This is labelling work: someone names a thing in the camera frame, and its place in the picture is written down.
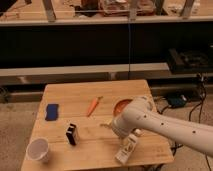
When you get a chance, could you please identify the white plastic bottle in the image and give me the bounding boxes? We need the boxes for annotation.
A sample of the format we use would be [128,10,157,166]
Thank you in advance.
[115,129,142,165]

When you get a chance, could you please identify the black whiteboard eraser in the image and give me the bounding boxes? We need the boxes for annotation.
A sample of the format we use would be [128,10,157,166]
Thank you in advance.
[66,123,78,146]

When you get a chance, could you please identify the orange carrot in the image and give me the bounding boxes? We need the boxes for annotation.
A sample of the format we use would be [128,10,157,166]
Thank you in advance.
[86,96,103,117]

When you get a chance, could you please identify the wooden table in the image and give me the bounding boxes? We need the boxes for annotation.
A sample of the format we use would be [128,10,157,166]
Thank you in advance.
[20,79,175,171]

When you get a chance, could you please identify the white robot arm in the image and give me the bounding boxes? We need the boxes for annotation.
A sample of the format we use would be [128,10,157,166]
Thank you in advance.
[107,96,213,157]

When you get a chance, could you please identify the white paper cup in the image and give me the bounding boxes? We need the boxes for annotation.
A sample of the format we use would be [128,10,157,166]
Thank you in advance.
[26,138,50,163]

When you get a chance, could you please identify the orange plate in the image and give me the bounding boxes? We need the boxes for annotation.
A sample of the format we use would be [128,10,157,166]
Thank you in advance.
[113,99,131,116]

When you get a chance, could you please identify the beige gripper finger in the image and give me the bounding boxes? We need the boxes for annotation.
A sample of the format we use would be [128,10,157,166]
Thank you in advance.
[100,123,112,128]

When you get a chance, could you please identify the blue sponge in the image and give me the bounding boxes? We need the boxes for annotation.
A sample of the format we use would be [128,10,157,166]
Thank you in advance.
[45,104,59,121]

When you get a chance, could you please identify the black power cables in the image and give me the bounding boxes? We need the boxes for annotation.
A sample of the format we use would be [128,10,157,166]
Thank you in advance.
[156,76,213,171]

